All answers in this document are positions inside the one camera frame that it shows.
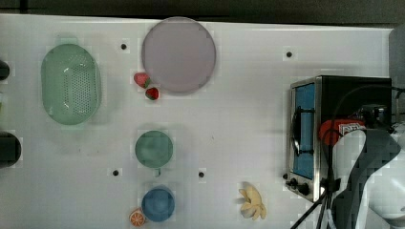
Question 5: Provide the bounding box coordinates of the blue metal mug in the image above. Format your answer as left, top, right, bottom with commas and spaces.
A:
141, 186, 176, 222

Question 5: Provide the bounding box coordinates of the orange slice toy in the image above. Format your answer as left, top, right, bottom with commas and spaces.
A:
129, 208, 145, 227

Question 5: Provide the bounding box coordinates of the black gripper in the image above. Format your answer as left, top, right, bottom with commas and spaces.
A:
352, 104, 390, 129

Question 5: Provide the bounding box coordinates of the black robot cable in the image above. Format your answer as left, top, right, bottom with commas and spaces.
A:
289, 84, 405, 229

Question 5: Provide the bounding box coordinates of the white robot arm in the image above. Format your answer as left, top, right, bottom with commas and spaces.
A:
326, 121, 404, 229

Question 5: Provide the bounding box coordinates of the pink strawberry toy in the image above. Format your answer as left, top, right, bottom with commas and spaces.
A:
134, 73, 151, 89

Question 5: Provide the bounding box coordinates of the lilac round plate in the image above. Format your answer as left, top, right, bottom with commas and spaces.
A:
141, 17, 217, 94

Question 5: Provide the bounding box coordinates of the green metal mug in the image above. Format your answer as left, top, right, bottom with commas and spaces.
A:
135, 131, 174, 177

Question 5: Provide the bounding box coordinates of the black round pot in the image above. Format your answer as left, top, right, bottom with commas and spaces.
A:
0, 132, 22, 169

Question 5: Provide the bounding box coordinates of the red strawberry toy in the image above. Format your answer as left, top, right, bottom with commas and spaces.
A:
145, 87, 160, 100

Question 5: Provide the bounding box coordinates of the peeled banana toy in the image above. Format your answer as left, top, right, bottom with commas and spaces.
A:
239, 185, 266, 220

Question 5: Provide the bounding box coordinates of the green plastic colander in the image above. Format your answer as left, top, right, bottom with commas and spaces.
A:
41, 43, 101, 126

